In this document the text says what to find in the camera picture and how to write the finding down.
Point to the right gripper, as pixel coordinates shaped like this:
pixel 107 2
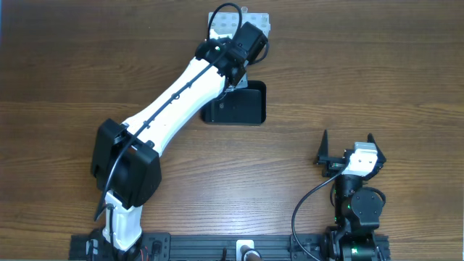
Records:
pixel 331 166

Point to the clear test tube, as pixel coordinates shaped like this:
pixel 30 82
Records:
pixel 244 8

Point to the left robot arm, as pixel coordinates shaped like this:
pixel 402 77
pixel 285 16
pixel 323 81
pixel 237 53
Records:
pixel 174 105

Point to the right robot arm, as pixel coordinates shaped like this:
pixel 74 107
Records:
pixel 357 214

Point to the black tray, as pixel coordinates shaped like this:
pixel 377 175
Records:
pixel 246 108

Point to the white test tube rack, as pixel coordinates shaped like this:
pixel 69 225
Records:
pixel 259 21

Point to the mounting rail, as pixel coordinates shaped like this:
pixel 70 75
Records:
pixel 203 248

